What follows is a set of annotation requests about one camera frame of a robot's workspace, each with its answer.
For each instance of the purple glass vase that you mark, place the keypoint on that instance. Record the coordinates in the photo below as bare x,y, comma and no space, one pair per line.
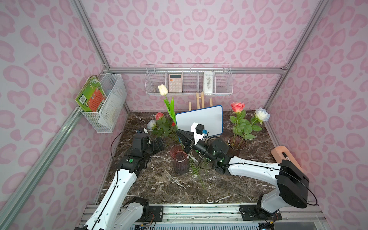
236,144
180,159

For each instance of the white remote control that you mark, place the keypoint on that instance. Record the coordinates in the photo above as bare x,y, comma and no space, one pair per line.
208,82

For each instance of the pink eraser holder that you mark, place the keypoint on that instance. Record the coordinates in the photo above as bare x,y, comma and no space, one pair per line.
281,153

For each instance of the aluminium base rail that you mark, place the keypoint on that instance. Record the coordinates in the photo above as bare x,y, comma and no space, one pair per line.
223,217

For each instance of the pink rose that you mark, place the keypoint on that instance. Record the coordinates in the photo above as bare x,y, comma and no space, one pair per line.
237,118
163,127

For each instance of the wooden easel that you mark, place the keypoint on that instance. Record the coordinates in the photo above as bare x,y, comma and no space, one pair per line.
200,102

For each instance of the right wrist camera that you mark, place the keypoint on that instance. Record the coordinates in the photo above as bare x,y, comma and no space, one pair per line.
198,131

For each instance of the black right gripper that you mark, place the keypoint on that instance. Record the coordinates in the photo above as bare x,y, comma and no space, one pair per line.
189,141

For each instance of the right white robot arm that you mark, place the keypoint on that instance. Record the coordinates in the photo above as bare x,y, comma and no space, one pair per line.
291,184

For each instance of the blue framed whiteboard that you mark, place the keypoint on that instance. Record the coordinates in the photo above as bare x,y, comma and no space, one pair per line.
211,118

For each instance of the white mesh side basket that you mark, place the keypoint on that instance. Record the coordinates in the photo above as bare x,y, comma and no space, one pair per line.
105,120

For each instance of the green red booklet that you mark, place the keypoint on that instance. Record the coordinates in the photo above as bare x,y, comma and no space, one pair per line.
91,98

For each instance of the black marker pen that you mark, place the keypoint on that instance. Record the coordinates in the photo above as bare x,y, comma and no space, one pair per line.
285,156

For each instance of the pink calculator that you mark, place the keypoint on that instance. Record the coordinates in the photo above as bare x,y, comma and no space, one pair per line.
175,83

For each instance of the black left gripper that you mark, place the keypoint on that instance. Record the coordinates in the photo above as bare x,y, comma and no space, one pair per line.
158,144

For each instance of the cream white tulip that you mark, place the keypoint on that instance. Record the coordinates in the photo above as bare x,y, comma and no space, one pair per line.
171,111

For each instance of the white rose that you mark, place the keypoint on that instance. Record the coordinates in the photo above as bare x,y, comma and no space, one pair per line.
152,124
253,126

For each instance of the white wire wall basket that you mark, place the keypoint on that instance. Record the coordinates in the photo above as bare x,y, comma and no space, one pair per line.
157,74

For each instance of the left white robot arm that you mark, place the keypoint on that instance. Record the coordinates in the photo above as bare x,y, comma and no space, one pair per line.
118,184

